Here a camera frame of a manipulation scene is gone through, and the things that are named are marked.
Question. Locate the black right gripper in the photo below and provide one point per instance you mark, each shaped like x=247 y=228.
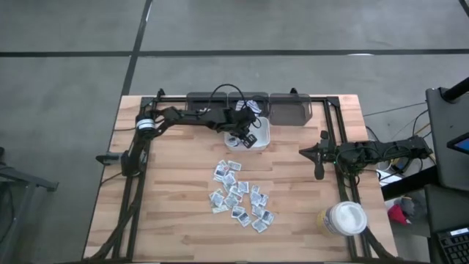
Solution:
x=328 y=152

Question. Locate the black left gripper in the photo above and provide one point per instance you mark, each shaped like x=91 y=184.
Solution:
x=240 y=121

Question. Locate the blue striped bandage packet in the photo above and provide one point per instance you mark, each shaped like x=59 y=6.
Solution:
x=240 y=105
x=254 y=106

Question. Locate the green white packet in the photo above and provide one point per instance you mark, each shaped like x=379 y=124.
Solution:
x=206 y=109

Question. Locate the alcohol antiseptic pad packet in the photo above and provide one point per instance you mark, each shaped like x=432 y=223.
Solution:
x=217 y=198

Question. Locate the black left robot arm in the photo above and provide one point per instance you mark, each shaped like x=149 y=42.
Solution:
x=190 y=117

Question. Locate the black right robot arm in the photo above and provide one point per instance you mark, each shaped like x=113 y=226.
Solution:
x=403 y=146

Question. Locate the white plastic bin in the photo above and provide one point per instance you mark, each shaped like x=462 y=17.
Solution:
x=264 y=141

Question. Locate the grey plastic bin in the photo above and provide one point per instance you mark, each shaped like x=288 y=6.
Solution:
x=290 y=109
x=198 y=98
x=264 y=99

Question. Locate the Lysol wipes canister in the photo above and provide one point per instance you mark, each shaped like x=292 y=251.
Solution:
x=342 y=219

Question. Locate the white paper sheet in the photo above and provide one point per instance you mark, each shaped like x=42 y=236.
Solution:
x=389 y=178

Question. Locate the red cloth bag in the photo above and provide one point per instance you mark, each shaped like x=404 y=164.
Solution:
x=397 y=215

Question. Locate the grey fabric bundle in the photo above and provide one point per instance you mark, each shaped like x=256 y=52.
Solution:
x=408 y=205

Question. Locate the dark grey side cart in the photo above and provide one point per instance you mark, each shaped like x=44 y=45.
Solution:
x=447 y=146

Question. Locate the blue screen display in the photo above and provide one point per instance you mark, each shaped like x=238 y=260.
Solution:
x=459 y=144

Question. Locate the black keyboard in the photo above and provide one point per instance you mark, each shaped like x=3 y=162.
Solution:
x=454 y=247

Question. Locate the grey metal stand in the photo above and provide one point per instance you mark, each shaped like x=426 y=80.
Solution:
x=25 y=181

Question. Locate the black cart post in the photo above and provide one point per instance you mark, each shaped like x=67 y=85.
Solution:
x=456 y=91

